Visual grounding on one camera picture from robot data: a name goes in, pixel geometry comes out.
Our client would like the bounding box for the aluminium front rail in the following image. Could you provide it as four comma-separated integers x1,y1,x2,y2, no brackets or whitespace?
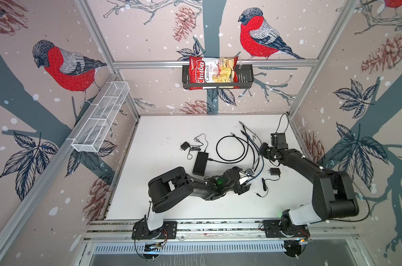
82,218,361,243

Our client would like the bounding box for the thin black power cord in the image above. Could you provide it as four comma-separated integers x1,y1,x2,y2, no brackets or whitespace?
185,133,210,160

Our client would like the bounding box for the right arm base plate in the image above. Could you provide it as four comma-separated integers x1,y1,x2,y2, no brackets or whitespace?
259,219,310,238

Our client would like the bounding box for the white mesh wall shelf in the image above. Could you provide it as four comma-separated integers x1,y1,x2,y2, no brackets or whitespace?
72,81,130,153

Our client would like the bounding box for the small black adapter block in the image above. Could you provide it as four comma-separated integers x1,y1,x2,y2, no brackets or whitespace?
269,167,281,177

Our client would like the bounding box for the black power adapter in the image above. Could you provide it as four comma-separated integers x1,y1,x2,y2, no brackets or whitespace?
181,141,191,151

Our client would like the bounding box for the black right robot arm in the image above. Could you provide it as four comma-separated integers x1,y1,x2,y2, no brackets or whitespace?
259,133,359,226

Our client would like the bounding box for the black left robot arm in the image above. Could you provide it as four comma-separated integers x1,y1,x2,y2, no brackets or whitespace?
145,166,254,231

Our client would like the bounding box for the short black cable with plug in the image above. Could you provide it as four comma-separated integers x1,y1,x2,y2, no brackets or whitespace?
255,175,281,198

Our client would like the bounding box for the red cassava chips bag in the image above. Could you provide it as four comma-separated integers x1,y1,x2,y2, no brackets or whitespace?
188,57,238,90

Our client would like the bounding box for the black wire wall basket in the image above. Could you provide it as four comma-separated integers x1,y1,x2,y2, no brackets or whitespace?
182,64,254,90

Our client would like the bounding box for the black ethernet cable loop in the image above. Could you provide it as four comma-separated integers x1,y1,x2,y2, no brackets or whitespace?
207,135,255,164

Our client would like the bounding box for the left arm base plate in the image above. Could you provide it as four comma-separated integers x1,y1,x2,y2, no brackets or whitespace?
131,219,177,240

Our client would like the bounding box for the black network switch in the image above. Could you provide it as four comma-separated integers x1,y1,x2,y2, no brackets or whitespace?
192,151,209,176

